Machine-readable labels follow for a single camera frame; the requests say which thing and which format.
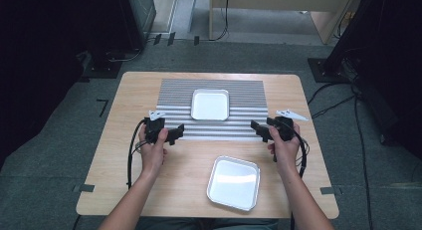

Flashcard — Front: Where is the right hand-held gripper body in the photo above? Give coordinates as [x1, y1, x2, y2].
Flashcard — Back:
[266, 109, 311, 142]

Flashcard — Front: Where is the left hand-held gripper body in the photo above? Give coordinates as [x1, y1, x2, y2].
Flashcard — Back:
[142, 110, 167, 145]

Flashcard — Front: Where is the square metal tray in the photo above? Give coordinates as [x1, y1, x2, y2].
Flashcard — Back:
[206, 155, 262, 212]
[190, 88, 231, 121]

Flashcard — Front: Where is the person's right hand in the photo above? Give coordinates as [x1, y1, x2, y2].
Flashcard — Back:
[267, 122, 302, 175]

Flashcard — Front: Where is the person's left hand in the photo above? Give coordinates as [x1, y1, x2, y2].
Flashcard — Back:
[137, 124, 169, 178]

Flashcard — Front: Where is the grey striped placemat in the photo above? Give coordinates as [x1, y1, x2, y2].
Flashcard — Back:
[154, 78, 270, 142]

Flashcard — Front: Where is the black stand base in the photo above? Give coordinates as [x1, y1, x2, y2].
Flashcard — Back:
[89, 50, 124, 80]

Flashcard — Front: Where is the black metal stand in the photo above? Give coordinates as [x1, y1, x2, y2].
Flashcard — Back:
[307, 0, 422, 84]

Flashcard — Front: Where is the light wooden cabinet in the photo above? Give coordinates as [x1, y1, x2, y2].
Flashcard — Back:
[208, 0, 360, 46]

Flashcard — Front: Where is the right hand-held gripper black cable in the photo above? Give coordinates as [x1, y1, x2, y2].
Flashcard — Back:
[280, 117, 309, 178]

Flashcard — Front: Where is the hand-held gripper black cable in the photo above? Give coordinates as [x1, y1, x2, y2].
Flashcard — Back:
[280, 117, 309, 178]
[126, 117, 149, 191]

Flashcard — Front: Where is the left hand-held gripper black cable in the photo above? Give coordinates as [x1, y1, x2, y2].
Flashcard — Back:
[126, 117, 149, 191]

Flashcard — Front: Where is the long black floor cable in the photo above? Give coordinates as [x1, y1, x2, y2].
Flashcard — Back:
[351, 90, 375, 230]

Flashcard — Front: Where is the black hanging cable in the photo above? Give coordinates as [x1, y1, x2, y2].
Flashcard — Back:
[212, 0, 231, 43]

